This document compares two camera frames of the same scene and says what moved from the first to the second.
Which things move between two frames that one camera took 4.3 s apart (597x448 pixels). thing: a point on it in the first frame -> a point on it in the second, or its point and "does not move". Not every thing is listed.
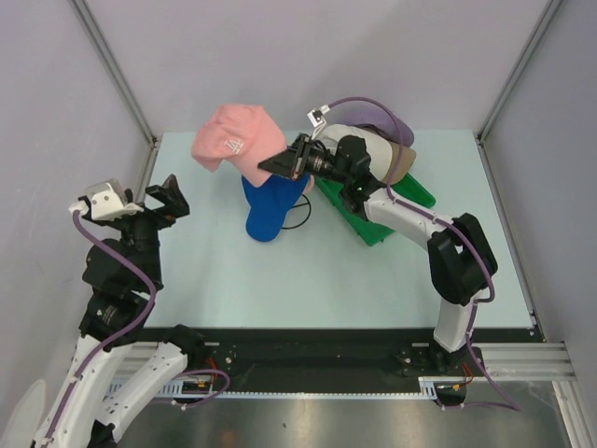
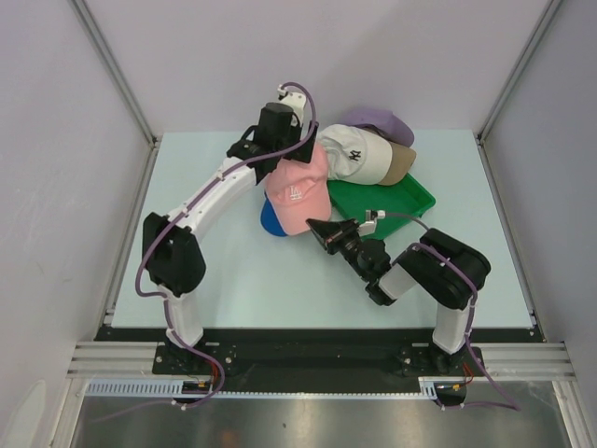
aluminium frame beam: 509,360 does not move
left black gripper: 175,204 -> 302,154
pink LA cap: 242,135 -> 299,192
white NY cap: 379,149 does not move
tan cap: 406,161 does not move
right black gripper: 293,161 -> 332,233
